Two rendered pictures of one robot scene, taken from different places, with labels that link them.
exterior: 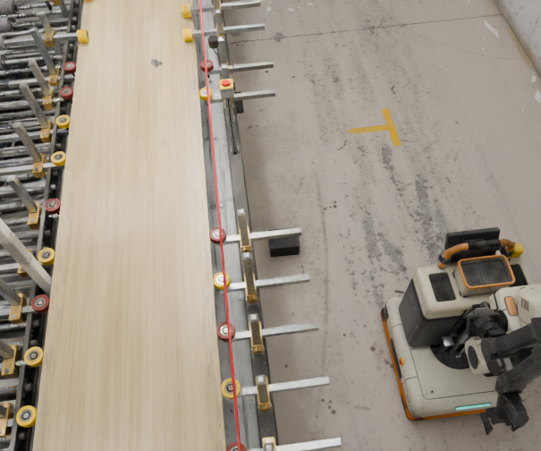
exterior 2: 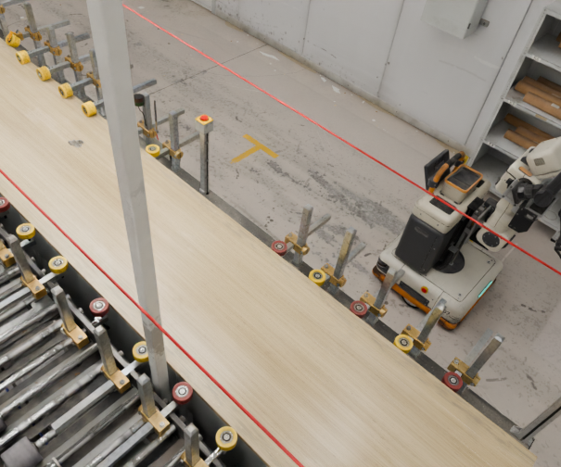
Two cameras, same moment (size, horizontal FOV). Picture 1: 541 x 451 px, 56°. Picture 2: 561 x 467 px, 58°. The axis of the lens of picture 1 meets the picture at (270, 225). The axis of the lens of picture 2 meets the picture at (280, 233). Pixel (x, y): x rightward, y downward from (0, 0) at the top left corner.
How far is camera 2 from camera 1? 1.56 m
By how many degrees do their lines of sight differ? 31
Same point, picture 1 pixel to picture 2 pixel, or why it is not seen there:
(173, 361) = (346, 354)
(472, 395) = (480, 281)
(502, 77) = (304, 84)
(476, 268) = (456, 180)
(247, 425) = not seen: hidden behind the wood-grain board
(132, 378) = (329, 388)
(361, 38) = (180, 91)
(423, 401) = (461, 303)
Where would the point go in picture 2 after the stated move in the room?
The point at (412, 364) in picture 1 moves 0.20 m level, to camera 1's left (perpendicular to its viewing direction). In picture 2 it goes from (434, 285) to (415, 301)
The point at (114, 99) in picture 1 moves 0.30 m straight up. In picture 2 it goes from (64, 189) to (51, 143)
